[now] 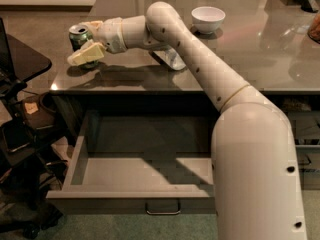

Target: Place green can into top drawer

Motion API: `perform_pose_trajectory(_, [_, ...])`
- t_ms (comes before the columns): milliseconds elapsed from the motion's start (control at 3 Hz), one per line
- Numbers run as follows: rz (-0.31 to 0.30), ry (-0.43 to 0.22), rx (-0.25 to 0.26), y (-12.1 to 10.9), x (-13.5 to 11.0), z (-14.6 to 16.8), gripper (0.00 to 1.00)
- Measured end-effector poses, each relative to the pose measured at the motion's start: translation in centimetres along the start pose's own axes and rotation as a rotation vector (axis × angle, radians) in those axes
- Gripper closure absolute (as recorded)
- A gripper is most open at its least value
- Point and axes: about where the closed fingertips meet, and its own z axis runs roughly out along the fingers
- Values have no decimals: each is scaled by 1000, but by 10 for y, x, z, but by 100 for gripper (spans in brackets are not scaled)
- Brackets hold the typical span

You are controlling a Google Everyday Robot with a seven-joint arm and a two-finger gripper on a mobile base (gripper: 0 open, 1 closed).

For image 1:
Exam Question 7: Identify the green soda can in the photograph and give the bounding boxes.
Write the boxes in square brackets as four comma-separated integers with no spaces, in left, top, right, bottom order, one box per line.
[69,24,98,69]

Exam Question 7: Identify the open grey top drawer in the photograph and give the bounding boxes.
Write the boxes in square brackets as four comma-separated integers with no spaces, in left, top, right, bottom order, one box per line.
[47,111,215,214]

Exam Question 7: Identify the grey lower right drawer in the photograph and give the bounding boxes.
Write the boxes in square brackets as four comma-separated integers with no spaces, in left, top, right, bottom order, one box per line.
[296,145,320,170]

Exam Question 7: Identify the black cart with laptop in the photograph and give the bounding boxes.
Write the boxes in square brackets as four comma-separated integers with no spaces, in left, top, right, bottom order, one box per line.
[0,19,67,239]

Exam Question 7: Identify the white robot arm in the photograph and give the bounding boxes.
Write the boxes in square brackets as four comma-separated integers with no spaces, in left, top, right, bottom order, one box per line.
[68,2,308,240]

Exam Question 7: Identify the white ceramic bowl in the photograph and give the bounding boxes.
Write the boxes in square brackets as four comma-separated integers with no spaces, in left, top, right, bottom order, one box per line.
[191,6,226,34]

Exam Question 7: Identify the clear plastic water bottle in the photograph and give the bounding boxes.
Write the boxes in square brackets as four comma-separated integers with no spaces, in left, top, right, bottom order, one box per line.
[153,48,186,71]

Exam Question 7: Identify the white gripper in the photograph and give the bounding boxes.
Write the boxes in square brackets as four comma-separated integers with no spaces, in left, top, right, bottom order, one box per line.
[67,17,127,66]

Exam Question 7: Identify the metal top drawer handle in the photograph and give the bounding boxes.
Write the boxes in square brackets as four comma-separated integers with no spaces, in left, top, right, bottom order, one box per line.
[145,200,181,216]

